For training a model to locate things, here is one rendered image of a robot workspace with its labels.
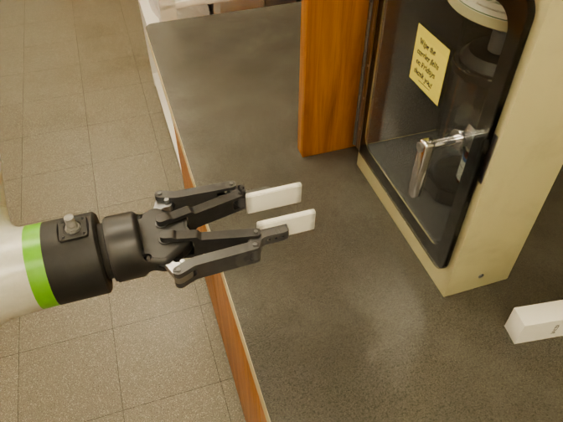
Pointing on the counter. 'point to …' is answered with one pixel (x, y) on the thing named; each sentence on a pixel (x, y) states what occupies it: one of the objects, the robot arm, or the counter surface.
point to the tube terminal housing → (507, 167)
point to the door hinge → (359, 80)
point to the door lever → (425, 150)
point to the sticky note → (429, 64)
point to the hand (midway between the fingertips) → (281, 210)
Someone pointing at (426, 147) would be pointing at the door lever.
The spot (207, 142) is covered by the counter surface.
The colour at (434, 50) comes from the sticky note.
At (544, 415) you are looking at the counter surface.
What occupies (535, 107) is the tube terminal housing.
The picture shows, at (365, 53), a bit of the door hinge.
